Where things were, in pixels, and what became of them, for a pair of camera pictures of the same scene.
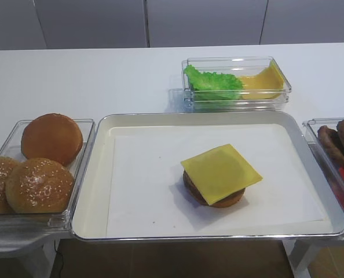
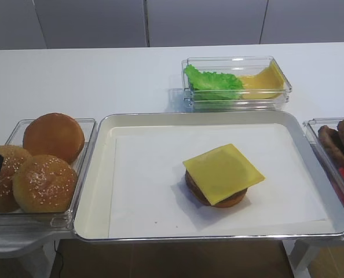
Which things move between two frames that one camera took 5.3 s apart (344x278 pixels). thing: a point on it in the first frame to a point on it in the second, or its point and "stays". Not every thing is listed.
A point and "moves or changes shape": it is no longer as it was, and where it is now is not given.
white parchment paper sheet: [146, 194] stays
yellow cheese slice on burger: [220, 173] stays
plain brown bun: [57, 136] stays
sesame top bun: [39, 186] moves or changes shape
